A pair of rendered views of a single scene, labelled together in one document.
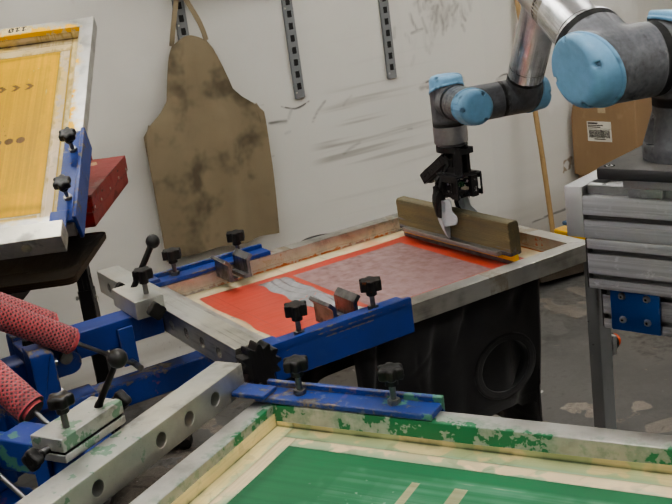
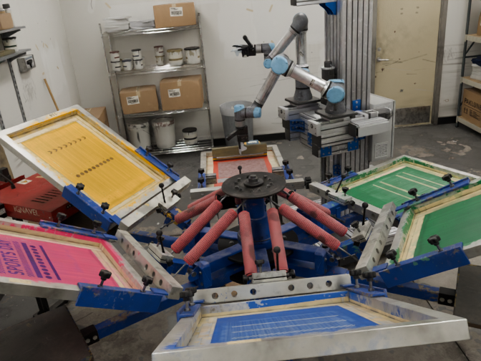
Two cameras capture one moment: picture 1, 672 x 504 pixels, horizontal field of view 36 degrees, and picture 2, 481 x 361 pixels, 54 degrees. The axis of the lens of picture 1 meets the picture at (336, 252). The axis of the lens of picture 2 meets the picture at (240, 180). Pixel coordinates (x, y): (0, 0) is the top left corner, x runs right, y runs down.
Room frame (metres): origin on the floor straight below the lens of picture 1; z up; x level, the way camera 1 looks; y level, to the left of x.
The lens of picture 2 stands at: (0.70, 2.62, 2.16)
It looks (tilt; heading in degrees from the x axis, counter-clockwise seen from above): 23 degrees down; 298
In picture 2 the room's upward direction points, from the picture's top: 5 degrees counter-clockwise
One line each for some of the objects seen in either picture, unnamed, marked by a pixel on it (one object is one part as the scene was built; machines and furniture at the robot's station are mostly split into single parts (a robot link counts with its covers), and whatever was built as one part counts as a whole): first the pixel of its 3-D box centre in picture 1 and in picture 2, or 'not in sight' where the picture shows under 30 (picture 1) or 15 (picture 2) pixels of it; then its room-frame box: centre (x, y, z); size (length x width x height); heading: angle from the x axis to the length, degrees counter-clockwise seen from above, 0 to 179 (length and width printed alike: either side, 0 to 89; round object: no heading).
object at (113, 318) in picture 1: (115, 329); not in sight; (1.82, 0.43, 1.02); 0.17 x 0.06 x 0.05; 120
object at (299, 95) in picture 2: not in sight; (303, 92); (1.95, -0.92, 1.31); 0.15 x 0.15 x 0.10
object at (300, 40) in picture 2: not in sight; (300, 48); (2.00, -1.05, 1.63); 0.15 x 0.12 x 0.55; 111
